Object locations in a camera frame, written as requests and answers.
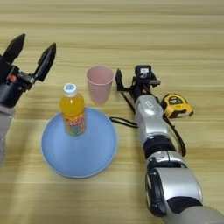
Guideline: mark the blue round plate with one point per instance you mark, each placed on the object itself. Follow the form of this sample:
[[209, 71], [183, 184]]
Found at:
[[87, 154]]

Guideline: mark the pink plastic cup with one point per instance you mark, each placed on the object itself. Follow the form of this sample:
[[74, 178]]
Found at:
[[99, 87]]

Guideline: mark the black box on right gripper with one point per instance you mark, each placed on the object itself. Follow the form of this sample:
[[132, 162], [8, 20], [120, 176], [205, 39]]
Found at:
[[143, 72]]

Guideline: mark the yellow black tape measure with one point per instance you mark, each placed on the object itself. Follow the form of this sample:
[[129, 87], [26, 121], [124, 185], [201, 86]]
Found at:
[[176, 103]]

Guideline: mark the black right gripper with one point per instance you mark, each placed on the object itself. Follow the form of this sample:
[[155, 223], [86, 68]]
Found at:
[[143, 89]]

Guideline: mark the orange juice bottle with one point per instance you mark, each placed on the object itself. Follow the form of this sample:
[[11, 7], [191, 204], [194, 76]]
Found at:
[[73, 110]]

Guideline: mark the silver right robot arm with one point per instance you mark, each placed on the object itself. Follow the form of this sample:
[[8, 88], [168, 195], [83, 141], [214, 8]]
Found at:
[[151, 116]]

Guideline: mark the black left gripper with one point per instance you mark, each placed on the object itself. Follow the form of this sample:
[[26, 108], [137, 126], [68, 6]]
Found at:
[[11, 87]]

